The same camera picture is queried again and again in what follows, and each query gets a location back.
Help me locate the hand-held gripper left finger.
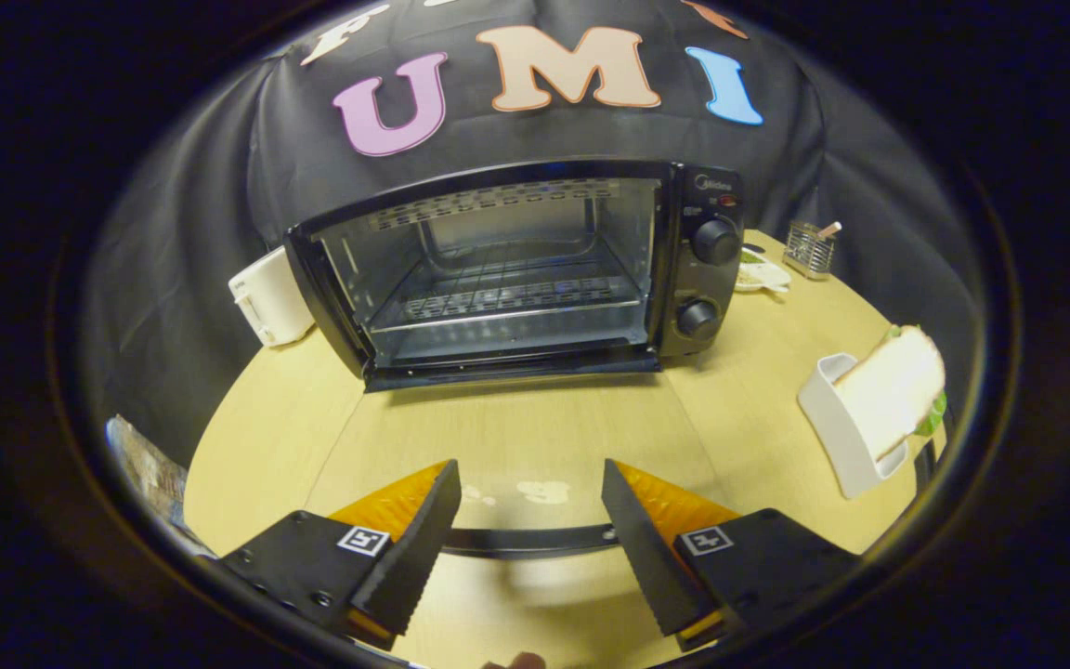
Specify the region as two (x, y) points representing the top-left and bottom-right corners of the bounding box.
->
(219, 459), (463, 652)

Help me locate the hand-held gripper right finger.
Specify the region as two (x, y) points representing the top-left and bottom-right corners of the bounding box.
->
(600, 458), (863, 653)

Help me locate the sandwich with green lettuce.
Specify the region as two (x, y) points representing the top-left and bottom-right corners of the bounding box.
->
(834, 324), (950, 462)

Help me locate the black toaster oven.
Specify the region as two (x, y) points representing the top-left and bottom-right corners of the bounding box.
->
(284, 158), (748, 558)

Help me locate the white pop-up toaster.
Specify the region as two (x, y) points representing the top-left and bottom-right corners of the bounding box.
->
(228, 246), (316, 348)

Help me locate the white rectangular tray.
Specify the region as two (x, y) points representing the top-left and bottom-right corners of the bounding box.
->
(797, 353), (910, 501)

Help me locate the white divided spice dish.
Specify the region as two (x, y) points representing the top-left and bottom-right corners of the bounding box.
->
(737, 251), (792, 295)

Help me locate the black backdrop cloth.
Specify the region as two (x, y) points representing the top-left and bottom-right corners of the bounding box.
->
(80, 0), (986, 466)

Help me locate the wire mesh utensil holder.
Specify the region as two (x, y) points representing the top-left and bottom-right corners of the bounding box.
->
(784, 221), (838, 281)

